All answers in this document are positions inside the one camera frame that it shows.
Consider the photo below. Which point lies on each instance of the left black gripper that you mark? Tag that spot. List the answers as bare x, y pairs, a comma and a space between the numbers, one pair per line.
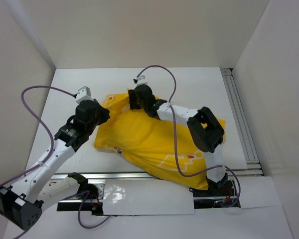
103, 112

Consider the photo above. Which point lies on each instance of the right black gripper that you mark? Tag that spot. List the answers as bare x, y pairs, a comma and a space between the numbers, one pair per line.
133, 96

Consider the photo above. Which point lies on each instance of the yellow pikachu pillowcase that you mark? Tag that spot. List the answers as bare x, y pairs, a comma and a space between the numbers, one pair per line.
159, 147

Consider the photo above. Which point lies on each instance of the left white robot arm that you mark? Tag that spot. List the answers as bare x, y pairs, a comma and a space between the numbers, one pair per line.
24, 201

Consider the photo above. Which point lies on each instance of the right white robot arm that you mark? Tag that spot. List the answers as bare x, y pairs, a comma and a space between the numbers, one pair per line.
206, 131

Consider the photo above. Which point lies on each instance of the white cover plate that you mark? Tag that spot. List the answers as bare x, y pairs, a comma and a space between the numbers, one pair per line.
146, 197

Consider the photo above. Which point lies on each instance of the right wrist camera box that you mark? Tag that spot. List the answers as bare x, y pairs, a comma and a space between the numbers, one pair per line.
140, 80

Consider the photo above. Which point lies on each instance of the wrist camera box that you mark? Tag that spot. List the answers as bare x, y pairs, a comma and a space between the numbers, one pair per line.
140, 80
83, 94

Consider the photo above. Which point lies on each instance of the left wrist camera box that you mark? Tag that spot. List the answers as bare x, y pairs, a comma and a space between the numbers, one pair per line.
83, 94

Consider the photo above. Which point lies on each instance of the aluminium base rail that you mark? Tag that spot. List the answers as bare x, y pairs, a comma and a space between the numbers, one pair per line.
212, 197

